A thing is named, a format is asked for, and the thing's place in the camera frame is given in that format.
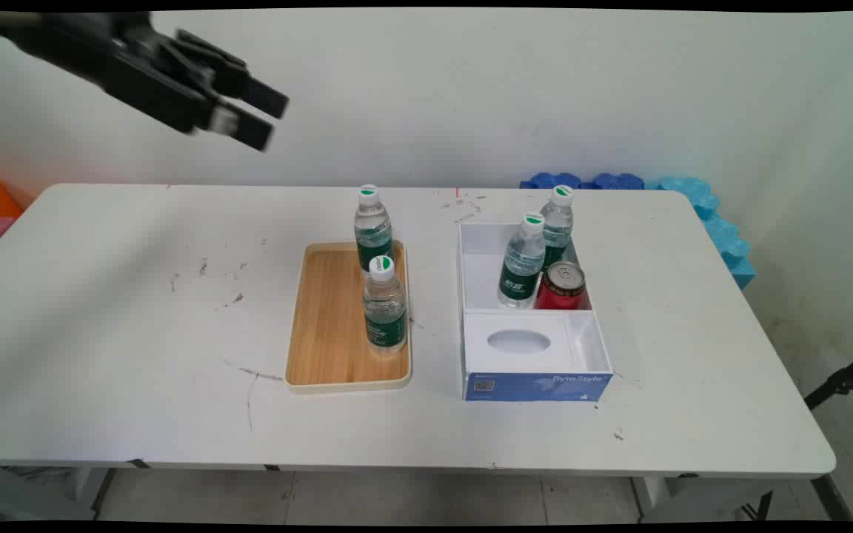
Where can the red soda can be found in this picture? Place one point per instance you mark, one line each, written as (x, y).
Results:
(561, 290)

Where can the wooden serving tray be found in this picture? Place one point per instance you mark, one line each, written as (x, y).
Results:
(326, 326)

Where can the white table leg frame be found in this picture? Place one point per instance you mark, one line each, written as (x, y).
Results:
(41, 492)

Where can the dark blue foam mat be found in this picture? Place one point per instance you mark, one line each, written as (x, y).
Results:
(554, 180)
(617, 181)

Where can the light blue foam mat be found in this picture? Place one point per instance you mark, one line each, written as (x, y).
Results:
(719, 226)

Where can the green label water bottle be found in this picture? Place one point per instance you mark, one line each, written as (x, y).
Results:
(521, 270)
(373, 226)
(558, 222)
(386, 311)

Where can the black tripod stand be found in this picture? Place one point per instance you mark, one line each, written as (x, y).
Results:
(841, 381)

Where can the white box with blue side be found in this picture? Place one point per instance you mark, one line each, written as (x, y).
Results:
(537, 363)

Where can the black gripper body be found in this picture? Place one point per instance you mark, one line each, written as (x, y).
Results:
(123, 59)

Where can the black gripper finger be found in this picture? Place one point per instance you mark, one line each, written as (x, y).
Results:
(249, 83)
(245, 129)

